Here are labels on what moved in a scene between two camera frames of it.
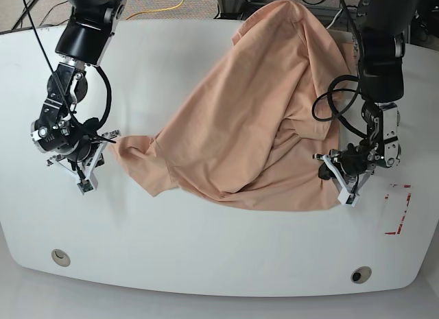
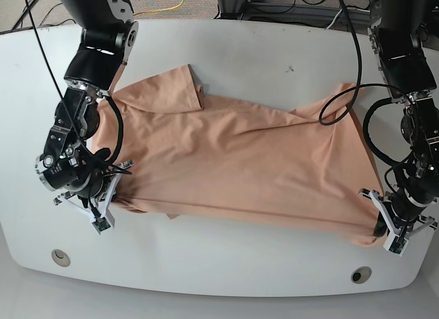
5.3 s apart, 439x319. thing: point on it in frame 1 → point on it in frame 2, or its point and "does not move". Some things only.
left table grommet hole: x=60 y=257 does not move
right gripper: x=350 y=167 → x=400 y=212
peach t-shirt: x=252 y=138 → x=163 y=155
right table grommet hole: x=361 y=274 does not move
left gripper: x=84 y=163 → x=97 y=205
